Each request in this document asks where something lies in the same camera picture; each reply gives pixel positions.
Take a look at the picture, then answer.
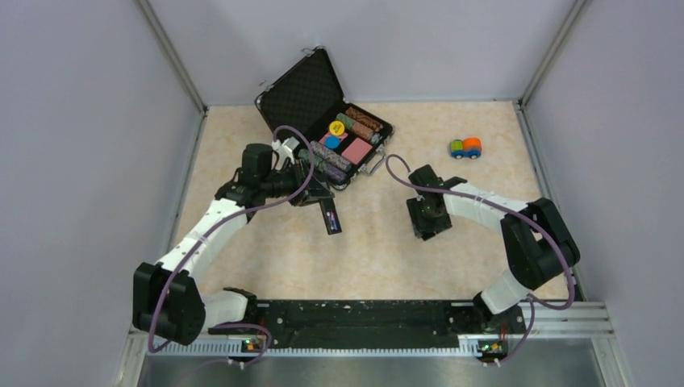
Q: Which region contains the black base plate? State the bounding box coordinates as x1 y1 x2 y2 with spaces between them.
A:
208 300 526 350

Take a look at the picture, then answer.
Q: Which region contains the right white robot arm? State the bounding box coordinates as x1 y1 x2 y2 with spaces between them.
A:
407 164 581 332

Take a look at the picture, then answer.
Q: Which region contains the colourful toy car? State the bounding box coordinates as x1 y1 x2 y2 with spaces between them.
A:
448 137 482 160

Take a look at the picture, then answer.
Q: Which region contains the blue round chip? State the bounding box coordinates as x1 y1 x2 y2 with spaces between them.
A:
323 135 340 149

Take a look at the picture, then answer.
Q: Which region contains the yellow round chip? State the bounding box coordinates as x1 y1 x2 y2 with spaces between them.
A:
328 120 346 137

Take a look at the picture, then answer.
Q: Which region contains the purple cable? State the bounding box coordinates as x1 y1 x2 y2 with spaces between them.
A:
384 153 577 367
147 124 317 369

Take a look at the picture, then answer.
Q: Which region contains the pink card deck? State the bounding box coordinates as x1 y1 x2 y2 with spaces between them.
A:
341 138 373 165

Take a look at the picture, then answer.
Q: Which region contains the purple battery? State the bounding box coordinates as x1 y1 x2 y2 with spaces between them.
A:
330 213 340 230

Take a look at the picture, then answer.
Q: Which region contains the open black chip case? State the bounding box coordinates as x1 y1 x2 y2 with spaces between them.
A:
255 46 394 190

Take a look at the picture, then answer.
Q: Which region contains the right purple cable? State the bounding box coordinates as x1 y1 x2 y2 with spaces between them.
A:
384 153 577 367

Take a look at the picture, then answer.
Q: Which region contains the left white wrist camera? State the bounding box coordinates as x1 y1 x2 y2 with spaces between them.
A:
271 136 300 170

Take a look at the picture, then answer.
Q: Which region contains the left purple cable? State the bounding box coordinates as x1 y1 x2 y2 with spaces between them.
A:
147 124 317 369

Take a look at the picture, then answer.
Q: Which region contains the black remote control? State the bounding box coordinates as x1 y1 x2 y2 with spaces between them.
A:
319 198 343 235

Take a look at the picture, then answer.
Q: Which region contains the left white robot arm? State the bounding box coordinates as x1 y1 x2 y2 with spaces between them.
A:
132 138 342 345

